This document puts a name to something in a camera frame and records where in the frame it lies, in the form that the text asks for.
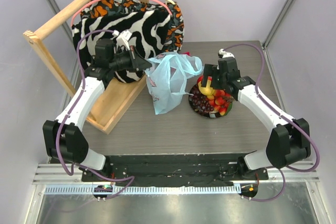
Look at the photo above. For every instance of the white slotted cable duct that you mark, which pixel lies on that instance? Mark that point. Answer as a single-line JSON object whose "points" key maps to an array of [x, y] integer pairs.
{"points": [[109, 190]]}

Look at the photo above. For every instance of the black fruit plate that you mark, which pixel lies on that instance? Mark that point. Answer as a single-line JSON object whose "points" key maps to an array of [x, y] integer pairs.
{"points": [[214, 106]]}

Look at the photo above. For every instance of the light blue cartoon plastic bag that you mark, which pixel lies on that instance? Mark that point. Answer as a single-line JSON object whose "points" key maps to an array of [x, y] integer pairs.
{"points": [[167, 78]]}

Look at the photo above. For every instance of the red yellow cherry bunch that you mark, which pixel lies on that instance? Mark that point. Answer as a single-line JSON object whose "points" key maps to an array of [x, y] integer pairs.
{"points": [[222, 103]]}

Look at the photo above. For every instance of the yellow pear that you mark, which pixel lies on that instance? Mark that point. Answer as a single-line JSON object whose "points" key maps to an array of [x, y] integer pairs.
{"points": [[208, 90]]}

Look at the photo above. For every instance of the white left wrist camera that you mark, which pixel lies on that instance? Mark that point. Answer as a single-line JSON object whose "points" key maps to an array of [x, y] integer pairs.
{"points": [[122, 38]]}

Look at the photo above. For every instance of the dark purple grape bunch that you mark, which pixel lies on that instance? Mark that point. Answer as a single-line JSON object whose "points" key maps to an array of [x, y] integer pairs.
{"points": [[199, 102]]}

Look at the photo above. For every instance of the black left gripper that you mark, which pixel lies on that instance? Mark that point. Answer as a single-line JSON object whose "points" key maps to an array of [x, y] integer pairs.
{"points": [[142, 64]]}

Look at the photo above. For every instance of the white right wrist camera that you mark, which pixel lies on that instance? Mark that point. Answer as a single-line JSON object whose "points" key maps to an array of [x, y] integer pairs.
{"points": [[222, 53]]}

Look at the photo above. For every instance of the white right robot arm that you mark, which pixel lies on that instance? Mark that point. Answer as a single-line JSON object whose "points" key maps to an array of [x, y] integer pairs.
{"points": [[288, 140]]}

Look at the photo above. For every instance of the zebra pattern fleece garment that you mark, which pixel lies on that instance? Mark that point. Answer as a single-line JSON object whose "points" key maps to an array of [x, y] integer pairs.
{"points": [[149, 32]]}

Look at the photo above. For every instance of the red apple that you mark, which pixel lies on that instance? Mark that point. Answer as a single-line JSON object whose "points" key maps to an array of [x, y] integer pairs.
{"points": [[200, 79]]}

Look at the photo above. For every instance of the orange camouflage pattern garment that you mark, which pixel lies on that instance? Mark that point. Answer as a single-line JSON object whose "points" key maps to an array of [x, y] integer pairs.
{"points": [[175, 33]]}

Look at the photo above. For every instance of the pink clothes hanger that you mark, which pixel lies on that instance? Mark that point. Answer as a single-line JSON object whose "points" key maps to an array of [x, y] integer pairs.
{"points": [[98, 8]]}

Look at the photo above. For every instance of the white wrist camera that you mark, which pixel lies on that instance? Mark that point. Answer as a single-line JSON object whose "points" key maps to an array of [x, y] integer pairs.
{"points": [[222, 53], [122, 38]]}

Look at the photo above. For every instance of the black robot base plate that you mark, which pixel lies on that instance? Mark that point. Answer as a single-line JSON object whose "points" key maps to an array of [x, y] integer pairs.
{"points": [[181, 170]]}

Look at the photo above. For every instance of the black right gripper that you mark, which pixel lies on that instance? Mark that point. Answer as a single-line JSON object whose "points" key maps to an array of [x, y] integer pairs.
{"points": [[213, 74]]}

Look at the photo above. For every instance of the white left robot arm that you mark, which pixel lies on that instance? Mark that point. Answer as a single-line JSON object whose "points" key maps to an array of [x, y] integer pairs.
{"points": [[63, 136]]}

